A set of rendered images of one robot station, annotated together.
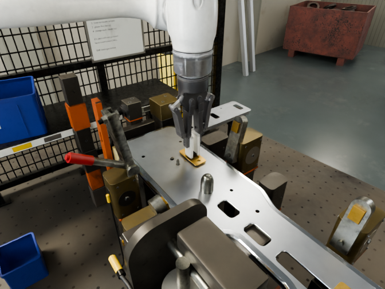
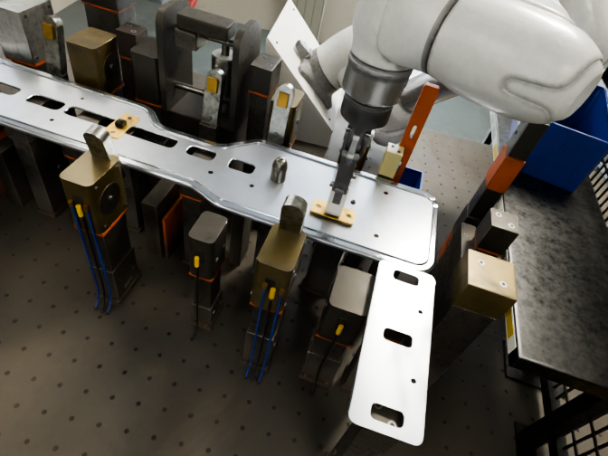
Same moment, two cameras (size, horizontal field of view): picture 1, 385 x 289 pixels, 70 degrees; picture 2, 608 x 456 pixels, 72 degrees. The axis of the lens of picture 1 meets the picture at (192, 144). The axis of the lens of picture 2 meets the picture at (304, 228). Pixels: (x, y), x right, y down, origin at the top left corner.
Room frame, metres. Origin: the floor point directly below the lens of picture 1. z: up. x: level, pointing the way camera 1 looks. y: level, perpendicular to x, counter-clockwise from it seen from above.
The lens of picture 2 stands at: (0.99, -0.46, 1.54)
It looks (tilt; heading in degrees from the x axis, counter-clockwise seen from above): 46 degrees down; 132
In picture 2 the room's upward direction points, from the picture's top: 14 degrees clockwise
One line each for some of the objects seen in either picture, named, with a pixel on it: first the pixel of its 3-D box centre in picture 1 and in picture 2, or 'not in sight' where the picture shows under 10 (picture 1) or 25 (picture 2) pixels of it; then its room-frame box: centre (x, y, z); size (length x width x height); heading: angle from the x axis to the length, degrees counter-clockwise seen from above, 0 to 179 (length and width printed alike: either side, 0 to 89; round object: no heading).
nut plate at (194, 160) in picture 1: (192, 154); (334, 209); (0.63, 0.00, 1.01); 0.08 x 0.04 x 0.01; 37
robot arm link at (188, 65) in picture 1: (192, 61); (375, 76); (0.63, 0.00, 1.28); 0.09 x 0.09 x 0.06
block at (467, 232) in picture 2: (141, 159); (437, 289); (0.81, 0.19, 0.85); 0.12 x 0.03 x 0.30; 127
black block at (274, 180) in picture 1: (268, 215); (204, 282); (0.55, -0.22, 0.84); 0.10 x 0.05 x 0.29; 127
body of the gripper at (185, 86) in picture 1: (192, 91); (362, 121); (0.63, 0.00, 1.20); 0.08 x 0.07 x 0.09; 127
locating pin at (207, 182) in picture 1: (207, 184); (279, 171); (0.50, -0.04, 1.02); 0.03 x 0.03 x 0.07
